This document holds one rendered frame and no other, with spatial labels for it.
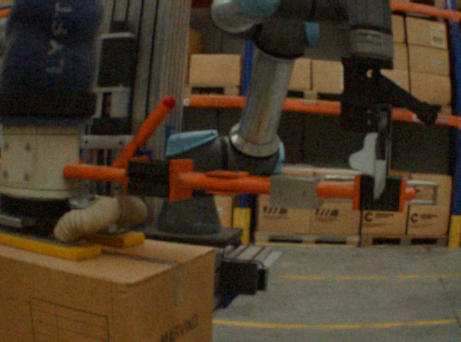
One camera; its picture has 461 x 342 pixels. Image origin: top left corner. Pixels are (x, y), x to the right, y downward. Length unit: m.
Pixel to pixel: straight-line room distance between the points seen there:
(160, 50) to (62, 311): 1.07
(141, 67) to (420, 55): 6.65
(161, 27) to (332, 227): 6.54
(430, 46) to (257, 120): 6.85
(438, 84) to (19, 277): 7.60
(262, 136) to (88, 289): 0.81
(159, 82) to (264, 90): 0.40
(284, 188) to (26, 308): 0.45
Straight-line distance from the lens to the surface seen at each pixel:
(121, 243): 1.26
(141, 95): 1.96
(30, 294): 1.08
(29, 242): 1.14
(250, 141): 1.72
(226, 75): 8.52
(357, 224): 8.33
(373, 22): 1.07
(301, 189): 1.08
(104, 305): 1.01
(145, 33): 1.98
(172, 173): 1.12
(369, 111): 1.06
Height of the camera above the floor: 1.29
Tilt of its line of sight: 3 degrees down
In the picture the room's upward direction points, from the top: 2 degrees clockwise
